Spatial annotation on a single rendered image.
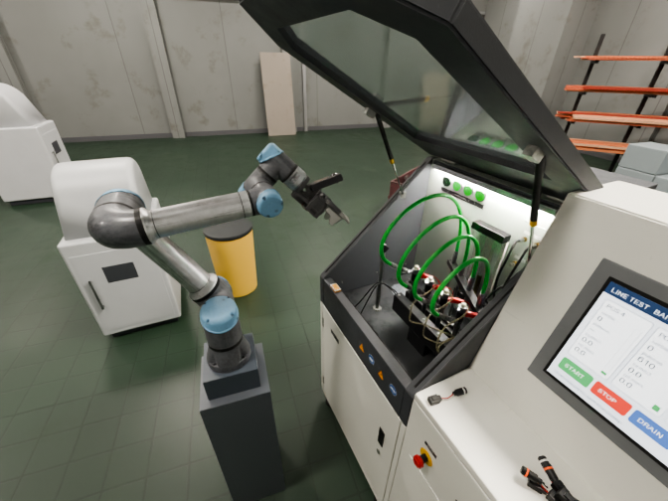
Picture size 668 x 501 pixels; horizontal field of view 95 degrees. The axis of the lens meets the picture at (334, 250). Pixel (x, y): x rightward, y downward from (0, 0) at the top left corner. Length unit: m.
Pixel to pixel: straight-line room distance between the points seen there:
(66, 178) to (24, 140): 3.45
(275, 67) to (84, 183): 7.69
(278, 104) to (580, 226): 9.02
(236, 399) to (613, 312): 1.11
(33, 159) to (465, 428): 5.87
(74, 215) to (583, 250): 2.52
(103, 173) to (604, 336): 2.53
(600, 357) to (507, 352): 0.22
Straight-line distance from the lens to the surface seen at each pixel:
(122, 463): 2.25
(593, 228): 0.92
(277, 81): 9.61
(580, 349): 0.95
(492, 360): 1.09
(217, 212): 0.87
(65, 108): 10.46
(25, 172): 6.12
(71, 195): 2.51
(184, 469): 2.10
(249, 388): 1.25
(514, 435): 1.05
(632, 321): 0.91
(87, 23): 10.11
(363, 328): 1.21
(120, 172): 2.48
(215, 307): 1.08
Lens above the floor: 1.81
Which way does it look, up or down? 32 degrees down
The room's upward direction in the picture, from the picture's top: 1 degrees clockwise
